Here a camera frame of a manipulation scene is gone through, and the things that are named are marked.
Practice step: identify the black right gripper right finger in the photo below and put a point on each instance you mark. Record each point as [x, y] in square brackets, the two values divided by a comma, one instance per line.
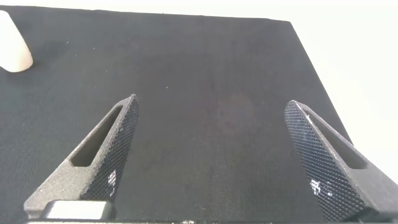
[335, 177]

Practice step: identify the cream plastic cup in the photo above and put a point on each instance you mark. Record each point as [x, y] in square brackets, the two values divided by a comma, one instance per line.
[14, 46]

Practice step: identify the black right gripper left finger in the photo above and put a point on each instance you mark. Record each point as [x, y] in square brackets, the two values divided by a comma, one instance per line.
[74, 183]

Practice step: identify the black table cloth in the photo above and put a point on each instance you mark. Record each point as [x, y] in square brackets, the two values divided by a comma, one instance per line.
[202, 109]

